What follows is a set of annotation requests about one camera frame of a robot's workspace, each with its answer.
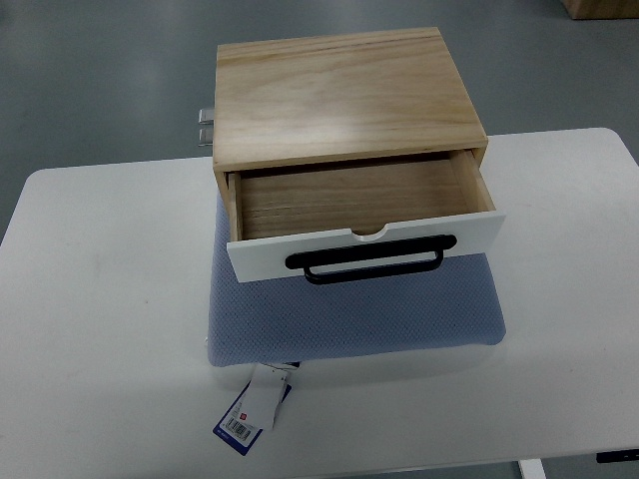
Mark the white and blue tag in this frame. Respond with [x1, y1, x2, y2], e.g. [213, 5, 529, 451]
[213, 362, 301, 456]

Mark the cardboard box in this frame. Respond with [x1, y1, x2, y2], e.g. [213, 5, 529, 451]
[561, 0, 639, 20]

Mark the lower silver metal clamp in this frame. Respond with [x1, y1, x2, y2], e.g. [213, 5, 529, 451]
[198, 128, 214, 147]

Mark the white table leg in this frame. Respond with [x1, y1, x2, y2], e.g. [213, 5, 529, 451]
[518, 459, 547, 479]

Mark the black table bracket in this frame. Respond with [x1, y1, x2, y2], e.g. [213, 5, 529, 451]
[596, 449, 639, 464]

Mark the white drawer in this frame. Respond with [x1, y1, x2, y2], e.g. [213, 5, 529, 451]
[227, 150, 505, 282]

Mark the black drawer handle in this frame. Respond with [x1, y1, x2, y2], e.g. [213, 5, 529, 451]
[285, 235, 457, 285]

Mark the wooden drawer cabinet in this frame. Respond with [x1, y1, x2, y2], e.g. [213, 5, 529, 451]
[212, 26, 488, 240]

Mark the blue mesh cushion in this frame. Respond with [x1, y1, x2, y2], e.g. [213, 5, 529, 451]
[208, 207, 506, 367]

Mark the silver metal clamp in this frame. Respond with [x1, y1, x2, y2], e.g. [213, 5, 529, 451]
[198, 128, 214, 147]
[198, 107, 215, 125]

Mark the upper silver metal clamp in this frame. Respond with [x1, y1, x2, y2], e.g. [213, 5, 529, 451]
[198, 107, 215, 125]

